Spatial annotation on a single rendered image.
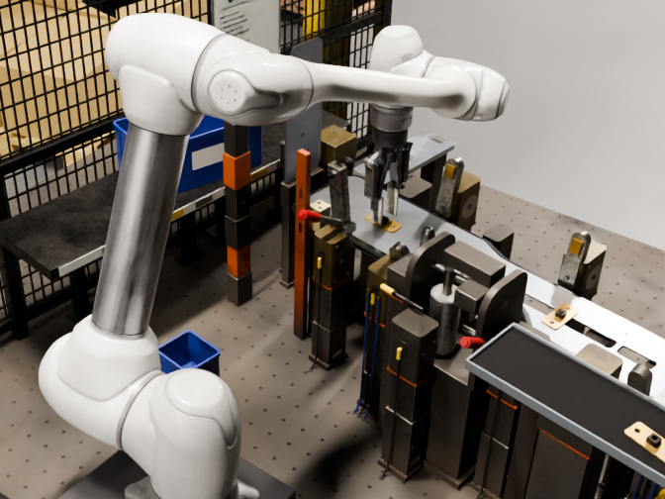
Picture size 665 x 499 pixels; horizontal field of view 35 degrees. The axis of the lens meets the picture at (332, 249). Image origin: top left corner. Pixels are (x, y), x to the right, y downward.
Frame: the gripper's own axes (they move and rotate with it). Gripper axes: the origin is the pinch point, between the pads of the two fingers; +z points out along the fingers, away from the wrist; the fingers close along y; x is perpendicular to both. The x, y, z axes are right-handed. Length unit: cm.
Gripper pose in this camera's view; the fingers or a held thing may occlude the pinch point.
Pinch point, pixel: (384, 205)
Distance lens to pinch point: 230.0
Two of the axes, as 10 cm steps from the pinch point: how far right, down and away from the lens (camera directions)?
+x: -7.3, -4.2, 5.4
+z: -0.4, 8.2, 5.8
